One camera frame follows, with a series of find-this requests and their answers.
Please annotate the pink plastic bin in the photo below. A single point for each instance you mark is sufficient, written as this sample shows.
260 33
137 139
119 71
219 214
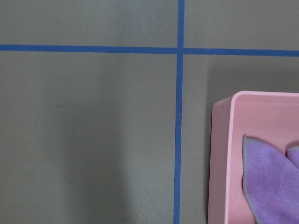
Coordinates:
270 116

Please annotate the purple microfiber cloth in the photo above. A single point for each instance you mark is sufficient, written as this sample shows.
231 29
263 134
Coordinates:
270 182

